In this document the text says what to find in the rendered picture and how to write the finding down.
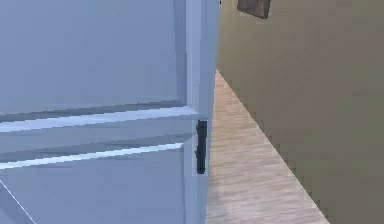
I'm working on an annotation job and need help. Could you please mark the brown framed wall picture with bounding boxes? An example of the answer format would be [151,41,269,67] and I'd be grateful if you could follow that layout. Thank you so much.
[236,0,272,20]

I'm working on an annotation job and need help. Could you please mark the pale blue room door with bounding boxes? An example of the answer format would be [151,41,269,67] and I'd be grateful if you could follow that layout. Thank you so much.
[0,0,222,224]

